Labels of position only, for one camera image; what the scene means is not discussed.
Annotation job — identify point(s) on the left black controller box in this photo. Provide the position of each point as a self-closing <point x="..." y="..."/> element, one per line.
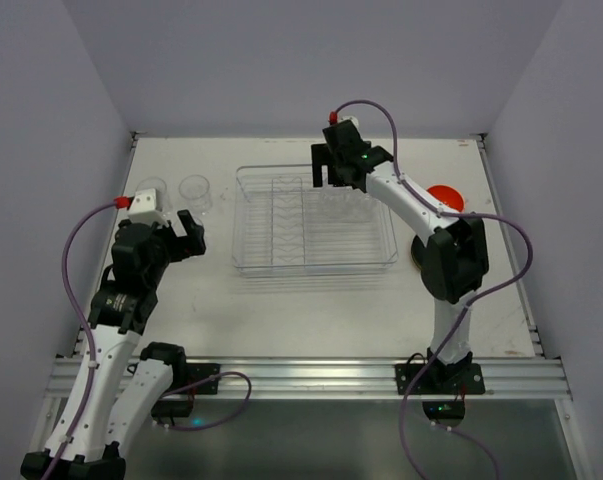
<point x="170" y="410"/>

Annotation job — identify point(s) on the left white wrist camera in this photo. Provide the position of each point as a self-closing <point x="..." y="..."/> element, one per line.
<point x="145" y="209"/>

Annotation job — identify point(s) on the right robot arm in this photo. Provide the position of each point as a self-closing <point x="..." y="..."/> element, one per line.
<point x="453" y="258"/>

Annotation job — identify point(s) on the aluminium front rail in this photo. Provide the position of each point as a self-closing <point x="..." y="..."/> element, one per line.
<point x="385" y="378"/>

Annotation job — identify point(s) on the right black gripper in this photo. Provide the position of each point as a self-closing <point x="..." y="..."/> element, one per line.
<point x="332" y="163"/>

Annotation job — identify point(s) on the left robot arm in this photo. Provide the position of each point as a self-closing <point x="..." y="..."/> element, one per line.
<point x="100" y="418"/>

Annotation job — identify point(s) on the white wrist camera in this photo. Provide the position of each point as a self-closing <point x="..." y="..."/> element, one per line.
<point x="348" y="118"/>
<point x="145" y="209"/>

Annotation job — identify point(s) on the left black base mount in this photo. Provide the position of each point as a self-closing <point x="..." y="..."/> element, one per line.
<point x="204" y="374"/>

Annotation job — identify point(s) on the right black controller box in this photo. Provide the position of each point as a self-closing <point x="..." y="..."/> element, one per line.
<point x="448" y="413"/>

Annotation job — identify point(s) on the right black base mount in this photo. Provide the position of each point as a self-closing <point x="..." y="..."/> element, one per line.
<point x="462" y="378"/>

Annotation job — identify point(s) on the clear glass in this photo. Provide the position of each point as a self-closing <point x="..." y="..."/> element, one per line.
<point x="161" y="188"/>
<point x="334" y="202"/>
<point x="362" y="207"/>
<point x="196" y="192"/>

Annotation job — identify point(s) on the black controller box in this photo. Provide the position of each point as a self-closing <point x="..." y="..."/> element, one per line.
<point x="448" y="413"/>
<point x="170" y="410"/>

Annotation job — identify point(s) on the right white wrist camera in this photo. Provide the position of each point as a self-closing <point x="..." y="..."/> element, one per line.
<point x="348" y="118"/>

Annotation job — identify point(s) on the clear plastic dish rack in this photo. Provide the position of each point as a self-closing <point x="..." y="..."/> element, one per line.
<point x="279" y="229"/>

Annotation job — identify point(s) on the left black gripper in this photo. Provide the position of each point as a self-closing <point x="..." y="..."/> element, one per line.
<point x="179" y="245"/>

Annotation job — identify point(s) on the yellow patterned plate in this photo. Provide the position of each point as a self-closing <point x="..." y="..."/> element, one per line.
<point x="417" y="252"/>

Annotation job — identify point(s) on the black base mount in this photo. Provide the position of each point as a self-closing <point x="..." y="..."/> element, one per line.
<point x="204" y="374"/>
<point x="462" y="378"/>

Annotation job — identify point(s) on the orange plastic bowl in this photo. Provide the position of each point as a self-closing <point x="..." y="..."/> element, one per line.
<point x="448" y="196"/>

